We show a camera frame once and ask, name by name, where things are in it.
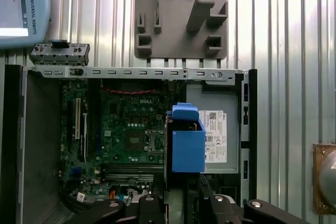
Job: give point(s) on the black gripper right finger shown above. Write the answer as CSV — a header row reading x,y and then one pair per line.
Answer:
x,y
223,208

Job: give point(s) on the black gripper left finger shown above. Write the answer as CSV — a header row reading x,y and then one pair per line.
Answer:
x,y
151,208

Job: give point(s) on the hard disk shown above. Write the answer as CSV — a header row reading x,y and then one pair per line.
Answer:
x,y
187,150

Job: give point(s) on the black RAM slot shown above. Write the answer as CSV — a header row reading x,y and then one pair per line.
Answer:
x,y
131,168
131,177

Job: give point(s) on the metal socket cover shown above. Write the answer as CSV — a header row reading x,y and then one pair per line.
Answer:
x,y
147,142

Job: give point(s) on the CPU socket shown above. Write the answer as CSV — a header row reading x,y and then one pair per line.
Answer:
x,y
135,141

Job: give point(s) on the green motherboard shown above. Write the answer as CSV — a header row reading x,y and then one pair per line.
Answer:
x,y
118,108

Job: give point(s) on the grey power supply unit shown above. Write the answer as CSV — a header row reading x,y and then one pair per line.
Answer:
x,y
223,98

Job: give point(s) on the white expansion slot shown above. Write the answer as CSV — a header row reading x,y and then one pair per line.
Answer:
x,y
77,119

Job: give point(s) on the black open PC case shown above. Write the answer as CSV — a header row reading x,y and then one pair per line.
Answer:
x,y
12,129

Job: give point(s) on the grey parts rack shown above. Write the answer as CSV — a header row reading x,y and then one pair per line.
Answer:
x,y
178,24

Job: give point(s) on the green RAM stick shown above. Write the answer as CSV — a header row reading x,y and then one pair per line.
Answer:
x,y
157,3

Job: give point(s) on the pale blue teach pendant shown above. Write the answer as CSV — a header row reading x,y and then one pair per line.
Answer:
x,y
39,11

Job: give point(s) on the brown base plate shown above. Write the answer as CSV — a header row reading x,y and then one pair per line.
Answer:
x,y
316,182

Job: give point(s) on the grey expansion slot bracket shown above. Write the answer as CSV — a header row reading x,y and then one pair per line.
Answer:
x,y
60,57

